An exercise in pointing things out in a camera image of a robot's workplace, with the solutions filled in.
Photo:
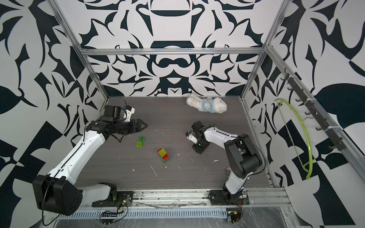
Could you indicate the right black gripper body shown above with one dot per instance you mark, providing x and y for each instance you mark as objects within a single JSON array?
[{"x": 199, "y": 147}]

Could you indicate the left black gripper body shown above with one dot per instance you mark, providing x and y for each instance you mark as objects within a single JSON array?
[{"x": 126, "y": 128}]

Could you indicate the dark green small square brick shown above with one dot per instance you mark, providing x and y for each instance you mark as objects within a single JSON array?
[{"x": 141, "y": 138}]

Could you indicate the lime square lego brick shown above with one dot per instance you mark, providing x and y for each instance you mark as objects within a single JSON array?
[{"x": 139, "y": 144}]

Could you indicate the red lego brick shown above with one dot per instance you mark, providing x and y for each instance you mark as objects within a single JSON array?
[{"x": 164, "y": 156}]

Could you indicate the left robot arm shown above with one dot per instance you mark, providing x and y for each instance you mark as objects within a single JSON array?
[{"x": 56, "y": 192}]

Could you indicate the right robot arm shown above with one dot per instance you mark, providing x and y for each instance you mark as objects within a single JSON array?
[{"x": 244, "y": 157}]

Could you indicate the american flag item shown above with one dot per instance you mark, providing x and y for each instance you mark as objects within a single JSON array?
[{"x": 228, "y": 171}]

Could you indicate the white plush toy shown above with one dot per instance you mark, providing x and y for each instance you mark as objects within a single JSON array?
[{"x": 207, "y": 105}]

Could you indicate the black connector box right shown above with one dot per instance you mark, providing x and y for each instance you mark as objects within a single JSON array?
[{"x": 233, "y": 216}]

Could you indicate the black connector box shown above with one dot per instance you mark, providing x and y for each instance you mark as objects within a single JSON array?
[
  {"x": 233, "y": 216},
  {"x": 108, "y": 215}
]

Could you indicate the black connector box left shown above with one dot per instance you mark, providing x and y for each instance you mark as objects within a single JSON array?
[{"x": 108, "y": 215}]

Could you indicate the green plastic hanger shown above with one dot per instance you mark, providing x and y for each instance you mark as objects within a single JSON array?
[{"x": 299, "y": 137}]

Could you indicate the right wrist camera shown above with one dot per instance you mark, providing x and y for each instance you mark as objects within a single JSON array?
[{"x": 192, "y": 137}]

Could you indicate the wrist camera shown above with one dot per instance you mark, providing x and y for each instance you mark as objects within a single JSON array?
[
  {"x": 127, "y": 112},
  {"x": 192, "y": 137}
]

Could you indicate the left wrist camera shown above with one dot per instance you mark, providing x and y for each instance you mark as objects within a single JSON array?
[{"x": 127, "y": 112}]

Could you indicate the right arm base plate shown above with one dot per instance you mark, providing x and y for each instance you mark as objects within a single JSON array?
[{"x": 224, "y": 197}]

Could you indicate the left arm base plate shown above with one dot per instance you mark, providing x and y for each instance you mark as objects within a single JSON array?
[{"x": 118, "y": 199}]

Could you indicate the black wall hook rack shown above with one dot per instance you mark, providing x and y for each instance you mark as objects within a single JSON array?
[{"x": 314, "y": 112}]

